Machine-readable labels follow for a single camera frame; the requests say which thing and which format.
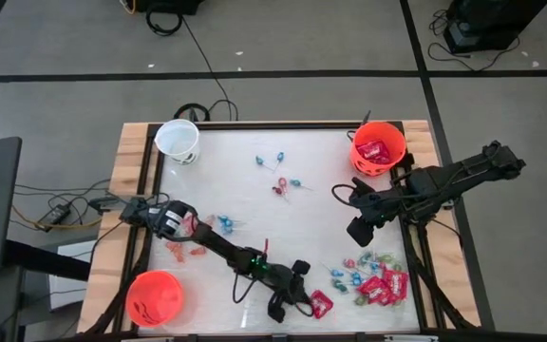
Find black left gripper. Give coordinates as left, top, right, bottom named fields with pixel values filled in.
left=275, top=275, right=317, bottom=318

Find orange jack-o-lantern bucket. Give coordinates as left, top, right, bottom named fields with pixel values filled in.
left=124, top=269, right=185, bottom=328
left=349, top=121, right=407, bottom=178

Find white jack-o-lantern bucket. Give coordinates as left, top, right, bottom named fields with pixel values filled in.
left=153, top=118, right=202, bottom=166

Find black computer case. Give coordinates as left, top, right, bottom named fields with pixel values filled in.
left=443, top=0, right=547, bottom=54

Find white flat box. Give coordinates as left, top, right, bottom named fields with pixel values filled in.
left=47, top=238, right=98, bottom=314

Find light wooden table border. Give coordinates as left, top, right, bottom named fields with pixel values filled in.
left=77, top=118, right=482, bottom=333

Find black desk leg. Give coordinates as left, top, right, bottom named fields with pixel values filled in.
left=5, top=239, right=92, bottom=282

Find black power adapter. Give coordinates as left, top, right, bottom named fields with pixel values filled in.
left=37, top=202, right=71, bottom=227

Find black equipment box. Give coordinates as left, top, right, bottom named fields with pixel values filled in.
left=133, top=0, right=207, bottom=15

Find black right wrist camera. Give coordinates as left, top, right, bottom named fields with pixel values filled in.
left=346, top=216, right=375, bottom=249

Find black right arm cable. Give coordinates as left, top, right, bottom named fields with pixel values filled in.
left=330, top=183, right=358, bottom=209

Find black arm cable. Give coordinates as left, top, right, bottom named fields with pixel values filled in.
left=330, top=183, right=358, bottom=209
left=232, top=273, right=258, bottom=305

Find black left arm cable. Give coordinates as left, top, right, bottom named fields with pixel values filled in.
left=232, top=273, right=258, bottom=305

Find black tangled floor cables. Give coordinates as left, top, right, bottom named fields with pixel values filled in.
left=426, top=8, right=522, bottom=72

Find black looped cable bundle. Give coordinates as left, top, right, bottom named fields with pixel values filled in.
left=172, top=98, right=240, bottom=123

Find black metal table frame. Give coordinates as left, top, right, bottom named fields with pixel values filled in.
left=83, top=121, right=496, bottom=342

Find long black floor cable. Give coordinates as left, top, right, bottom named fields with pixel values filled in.
left=180, top=16, right=233, bottom=123

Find black coiled cable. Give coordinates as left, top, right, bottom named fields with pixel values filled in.
left=144, top=3, right=184, bottom=37

